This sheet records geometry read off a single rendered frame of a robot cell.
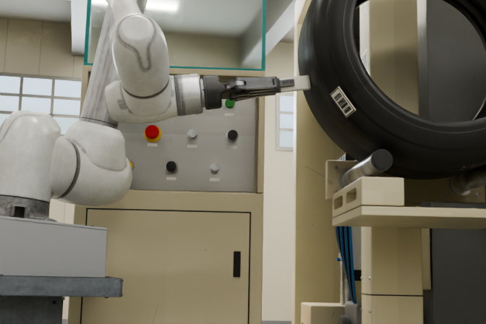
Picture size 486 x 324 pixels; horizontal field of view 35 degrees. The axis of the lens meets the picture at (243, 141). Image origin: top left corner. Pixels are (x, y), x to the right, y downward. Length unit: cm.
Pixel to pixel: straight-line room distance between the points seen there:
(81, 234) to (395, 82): 88
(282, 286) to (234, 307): 733
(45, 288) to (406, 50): 108
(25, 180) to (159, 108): 40
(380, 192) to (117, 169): 74
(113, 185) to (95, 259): 35
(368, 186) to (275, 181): 804
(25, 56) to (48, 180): 774
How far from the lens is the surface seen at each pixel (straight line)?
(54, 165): 188
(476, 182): 184
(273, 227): 953
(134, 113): 163
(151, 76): 153
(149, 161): 230
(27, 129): 187
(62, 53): 958
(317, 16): 165
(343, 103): 159
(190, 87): 164
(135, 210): 224
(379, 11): 206
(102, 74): 202
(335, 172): 191
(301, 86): 169
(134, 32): 149
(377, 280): 194
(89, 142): 197
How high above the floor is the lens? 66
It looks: 10 degrees up
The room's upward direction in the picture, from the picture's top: 1 degrees clockwise
